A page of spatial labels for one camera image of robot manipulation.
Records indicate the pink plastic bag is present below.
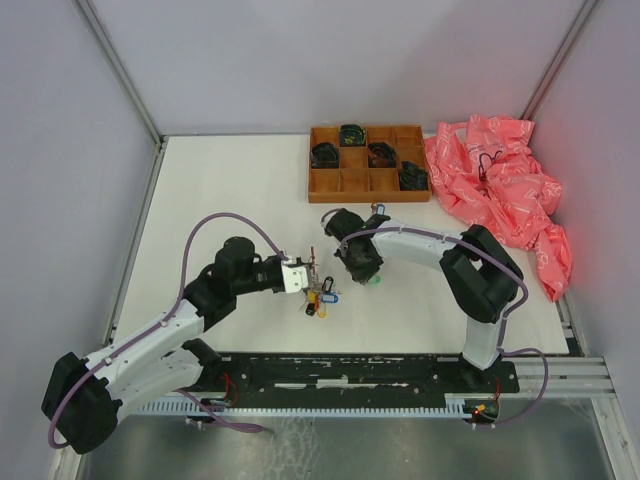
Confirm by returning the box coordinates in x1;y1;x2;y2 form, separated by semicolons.
424;114;573;302

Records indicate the black item right compartment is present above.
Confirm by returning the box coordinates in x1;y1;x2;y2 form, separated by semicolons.
398;161;428;191

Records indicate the black item left compartment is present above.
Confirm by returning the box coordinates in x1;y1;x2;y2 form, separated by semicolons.
310;142;340;169

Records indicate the purple cable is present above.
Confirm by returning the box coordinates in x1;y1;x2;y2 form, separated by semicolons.
47;212;294;449
319;208;551;431

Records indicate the keyring bunch with red opener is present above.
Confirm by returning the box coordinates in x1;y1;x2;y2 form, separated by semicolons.
300;246;341;319

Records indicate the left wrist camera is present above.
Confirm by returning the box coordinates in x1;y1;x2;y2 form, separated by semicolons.
281;264;309;294

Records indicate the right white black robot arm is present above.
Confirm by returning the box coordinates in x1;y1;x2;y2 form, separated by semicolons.
321;208;529;391

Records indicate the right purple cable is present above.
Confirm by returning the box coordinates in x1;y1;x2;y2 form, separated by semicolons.
319;208;551;431

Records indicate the white slotted cable duct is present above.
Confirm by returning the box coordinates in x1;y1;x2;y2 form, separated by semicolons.
134;393;476;419

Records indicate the key with blue tag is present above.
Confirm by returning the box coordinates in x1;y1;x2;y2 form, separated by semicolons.
370;202;386;215

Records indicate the black item top compartment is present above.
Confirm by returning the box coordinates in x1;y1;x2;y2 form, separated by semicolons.
339;124;367;148

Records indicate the wooden compartment tray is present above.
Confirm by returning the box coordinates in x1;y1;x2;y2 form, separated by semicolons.
307;124;431;204

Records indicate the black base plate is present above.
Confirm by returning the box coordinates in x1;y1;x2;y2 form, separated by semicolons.
193;352;520;398

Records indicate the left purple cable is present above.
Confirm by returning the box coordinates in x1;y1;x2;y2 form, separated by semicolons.
47;212;294;449

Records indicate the aluminium frame rail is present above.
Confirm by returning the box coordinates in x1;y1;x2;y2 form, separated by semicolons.
74;0;166;146

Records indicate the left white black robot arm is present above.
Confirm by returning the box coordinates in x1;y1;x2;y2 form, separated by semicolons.
41;237;314;454

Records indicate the black item middle compartment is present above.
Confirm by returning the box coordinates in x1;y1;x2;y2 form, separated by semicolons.
368;142;397;168

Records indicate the black item compartment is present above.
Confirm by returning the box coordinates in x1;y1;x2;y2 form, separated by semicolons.
398;161;428;191
339;124;367;148
368;142;397;168
310;142;340;169

